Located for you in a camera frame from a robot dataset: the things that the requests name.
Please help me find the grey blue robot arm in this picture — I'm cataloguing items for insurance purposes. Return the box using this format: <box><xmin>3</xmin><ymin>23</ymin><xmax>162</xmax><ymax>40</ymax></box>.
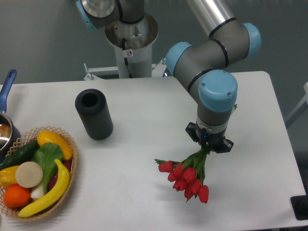
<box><xmin>76</xmin><ymin>0</ymin><xmax>261</xmax><ymax>153</ymax></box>

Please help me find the blue handled saucepan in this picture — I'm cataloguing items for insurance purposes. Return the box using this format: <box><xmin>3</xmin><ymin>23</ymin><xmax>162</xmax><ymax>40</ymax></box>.
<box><xmin>0</xmin><ymin>69</ymin><xmax>21</xmax><ymax>162</ymax></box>

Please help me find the dark grey ribbed vase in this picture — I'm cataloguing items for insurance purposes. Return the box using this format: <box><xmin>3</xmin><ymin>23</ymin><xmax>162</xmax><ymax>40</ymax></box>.
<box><xmin>75</xmin><ymin>89</ymin><xmax>113</xmax><ymax>140</ymax></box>

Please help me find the white frame at right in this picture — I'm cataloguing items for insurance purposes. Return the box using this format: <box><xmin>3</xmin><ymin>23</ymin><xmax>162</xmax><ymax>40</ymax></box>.
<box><xmin>285</xmin><ymin>82</ymin><xmax>308</xmax><ymax>129</ymax></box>

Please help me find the woven wicker basket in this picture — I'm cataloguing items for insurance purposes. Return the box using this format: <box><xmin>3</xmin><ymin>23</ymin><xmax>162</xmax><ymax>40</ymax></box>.
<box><xmin>0</xmin><ymin>126</ymin><xmax>77</xmax><ymax>222</ymax></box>

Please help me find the yellow bell pepper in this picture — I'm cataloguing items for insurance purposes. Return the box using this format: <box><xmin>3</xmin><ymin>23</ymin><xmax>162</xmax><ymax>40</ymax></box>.
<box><xmin>0</xmin><ymin>166</ymin><xmax>19</xmax><ymax>188</ymax></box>

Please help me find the black device at table edge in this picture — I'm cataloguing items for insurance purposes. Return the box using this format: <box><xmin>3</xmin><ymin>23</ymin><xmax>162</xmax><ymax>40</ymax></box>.
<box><xmin>290</xmin><ymin>195</ymin><xmax>308</xmax><ymax>220</ymax></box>

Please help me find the purple red vegetable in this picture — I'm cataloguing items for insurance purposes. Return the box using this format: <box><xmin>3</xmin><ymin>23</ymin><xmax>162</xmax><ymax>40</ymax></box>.
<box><xmin>48</xmin><ymin>159</ymin><xmax>73</xmax><ymax>192</ymax></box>

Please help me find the green cucumber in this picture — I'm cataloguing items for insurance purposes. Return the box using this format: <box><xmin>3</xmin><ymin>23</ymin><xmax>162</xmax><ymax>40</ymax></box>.
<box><xmin>0</xmin><ymin>140</ymin><xmax>39</xmax><ymax>170</ymax></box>

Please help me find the orange fruit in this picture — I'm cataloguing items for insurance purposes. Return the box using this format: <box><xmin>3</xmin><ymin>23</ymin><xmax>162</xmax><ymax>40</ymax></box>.
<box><xmin>3</xmin><ymin>184</ymin><xmax>30</xmax><ymax>208</ymax></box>

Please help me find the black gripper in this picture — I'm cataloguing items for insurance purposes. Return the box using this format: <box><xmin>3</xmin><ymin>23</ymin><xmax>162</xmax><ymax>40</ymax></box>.
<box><xmin>185</xmin><ymin>122</ymin><xmax>234</xmax><ymax>154</ymax></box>

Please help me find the beige round disc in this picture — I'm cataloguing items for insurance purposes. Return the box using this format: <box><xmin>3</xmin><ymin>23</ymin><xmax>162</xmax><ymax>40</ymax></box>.
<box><xmin>15</xmin><ymin>161</ymin><xmax>43</xmax><ymax>188</ymax></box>

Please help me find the yellow banana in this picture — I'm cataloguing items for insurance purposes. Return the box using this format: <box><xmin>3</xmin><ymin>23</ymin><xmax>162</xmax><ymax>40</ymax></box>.
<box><xmin>18</xmin><ymin>159</ymin><xmax>70</xmax><ymax>218</ymax></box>

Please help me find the green bok choy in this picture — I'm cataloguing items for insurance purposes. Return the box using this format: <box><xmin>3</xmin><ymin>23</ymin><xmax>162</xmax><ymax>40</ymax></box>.
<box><xmin>31</xmin><ymin>142</ymin><xmax>64</xmax><ymax>200</ymax></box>

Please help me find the red tulip bouquet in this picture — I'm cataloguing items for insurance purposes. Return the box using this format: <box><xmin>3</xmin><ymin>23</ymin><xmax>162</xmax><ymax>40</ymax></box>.
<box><xmin>155</xmin><ymin>147</ymin><xmax>210</xmax><ymax>204</ymax></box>

